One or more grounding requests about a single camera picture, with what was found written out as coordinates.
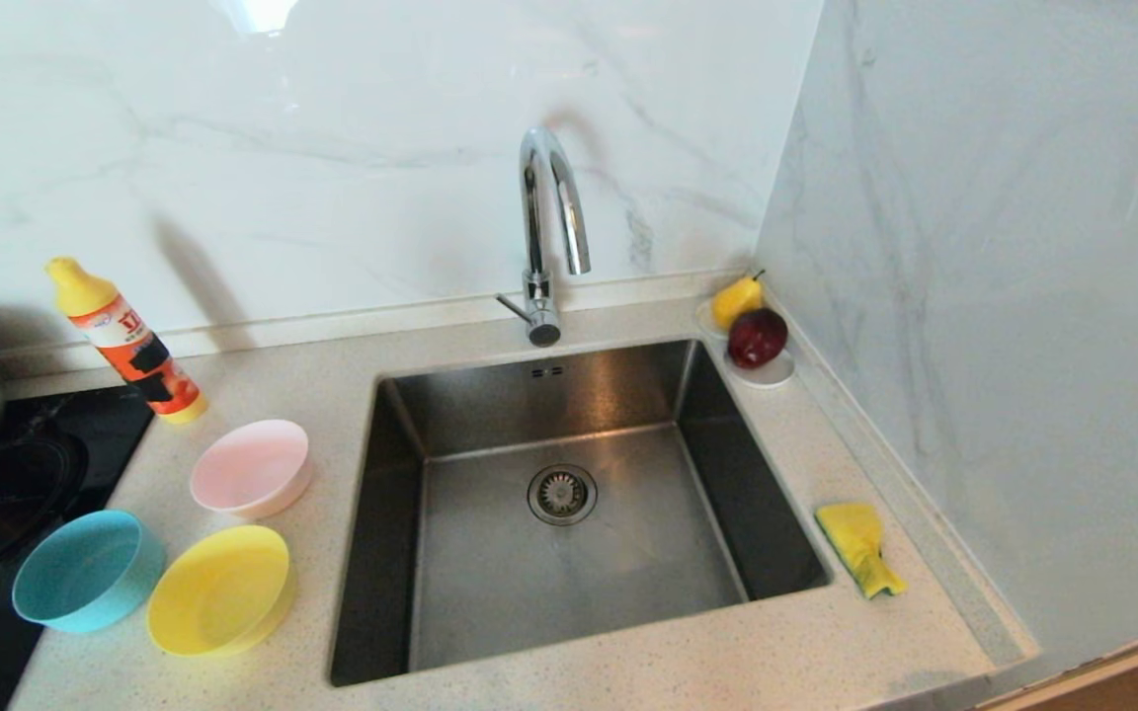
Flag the orange dish soap bottle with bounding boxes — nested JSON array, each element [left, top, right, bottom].
[[45, 257, 209, 426]]

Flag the stainless steel sink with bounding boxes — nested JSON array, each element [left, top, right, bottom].
[[329, 338, 834, 688]]

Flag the yellow green sponge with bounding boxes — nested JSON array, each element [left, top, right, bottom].
[[815, 502, 908, 600]]

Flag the chrome gooseneck faucet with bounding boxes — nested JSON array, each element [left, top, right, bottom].
[[496, 125, 593, 348]]

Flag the round metal drain strainer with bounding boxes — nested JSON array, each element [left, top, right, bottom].
[[528, 464, 598, 526]]

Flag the yellow pear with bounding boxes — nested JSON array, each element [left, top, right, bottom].
[[710, 269, 766, 330]]

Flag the dark red apple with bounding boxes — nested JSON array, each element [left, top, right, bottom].
[[727, 307, 789, 369]]

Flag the small white dish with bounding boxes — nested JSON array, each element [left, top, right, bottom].
[[694, 296, 796, 388]]

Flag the pink plastic bowl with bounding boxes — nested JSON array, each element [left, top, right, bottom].
[[190, 420, 313, 521]]

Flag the yellow plastic bowl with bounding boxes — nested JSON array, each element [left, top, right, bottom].
[[146, 524, 296, 658]]

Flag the blue plastic bowl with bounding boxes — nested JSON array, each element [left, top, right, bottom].
[[12, 510, 167, 634]]

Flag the black induction cooktop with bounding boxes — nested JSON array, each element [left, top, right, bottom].
[[0, 383, 155, 711]]

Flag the brown wooden panel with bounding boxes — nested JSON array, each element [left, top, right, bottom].
[[974, 617, 1138, 711]]

